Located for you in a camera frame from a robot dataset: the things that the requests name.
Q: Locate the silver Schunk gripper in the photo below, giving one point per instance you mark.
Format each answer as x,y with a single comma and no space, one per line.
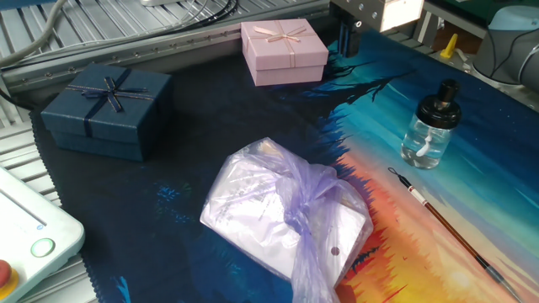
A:
370,10

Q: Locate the purple plastic bag with packets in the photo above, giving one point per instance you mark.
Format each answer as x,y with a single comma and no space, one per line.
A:
261,206

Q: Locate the pink gift box with ribbon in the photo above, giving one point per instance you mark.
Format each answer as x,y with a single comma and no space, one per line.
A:
278,54

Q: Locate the yellow plastic clip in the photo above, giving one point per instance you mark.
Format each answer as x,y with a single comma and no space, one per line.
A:
450,46

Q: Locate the glass jar with black lid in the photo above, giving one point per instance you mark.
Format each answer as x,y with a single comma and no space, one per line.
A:
425,143

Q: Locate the colourful sunset landscape mat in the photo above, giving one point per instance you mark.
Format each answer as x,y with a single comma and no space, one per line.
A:
168,126

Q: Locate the brown calligraphy brush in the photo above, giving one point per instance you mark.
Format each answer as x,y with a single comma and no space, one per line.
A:
446,223

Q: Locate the navy gift box with ribbon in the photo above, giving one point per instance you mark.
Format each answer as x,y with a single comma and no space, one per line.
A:
109,118

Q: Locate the white teach pendant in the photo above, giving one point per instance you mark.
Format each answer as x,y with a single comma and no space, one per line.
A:
29,227

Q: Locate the aluminium table edge rail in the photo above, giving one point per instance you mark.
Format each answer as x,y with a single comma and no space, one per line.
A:
126,59

